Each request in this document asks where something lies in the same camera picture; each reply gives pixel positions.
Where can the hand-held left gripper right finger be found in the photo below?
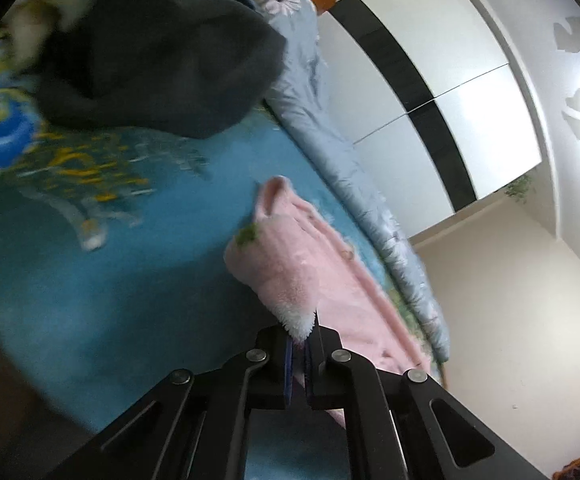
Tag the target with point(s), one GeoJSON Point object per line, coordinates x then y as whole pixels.
{"type": "Point", "coordinates": [309, 365]}

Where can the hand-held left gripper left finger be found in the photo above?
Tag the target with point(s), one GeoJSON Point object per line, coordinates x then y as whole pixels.
{"type": "Point", "coordinates": [288, 360]}

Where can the pink floral fleece garment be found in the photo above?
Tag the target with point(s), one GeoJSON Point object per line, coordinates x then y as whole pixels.
{"type": "Point", "coordinates": [320, 280]}

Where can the teal floral bed blanket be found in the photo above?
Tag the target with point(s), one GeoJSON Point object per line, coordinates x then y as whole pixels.
{"type": "Point", "coordinates": [120, 285]}

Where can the light blue floral quilt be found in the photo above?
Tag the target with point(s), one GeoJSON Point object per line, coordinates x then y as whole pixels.
{"type": "Point", "coordinates": [315, 110]}

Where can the green hanging plant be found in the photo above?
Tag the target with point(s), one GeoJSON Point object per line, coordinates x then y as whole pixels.
{"type": "Point", "coordinates": [520, 189]}

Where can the white wardrobe with black stripe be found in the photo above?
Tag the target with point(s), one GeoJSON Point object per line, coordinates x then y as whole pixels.
{"type": "Point", "coordinates": [470, 110]}

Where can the dark grey garment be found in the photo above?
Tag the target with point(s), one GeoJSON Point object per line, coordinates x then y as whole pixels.
{"type": "Point", "coordinates": [160, 50]}

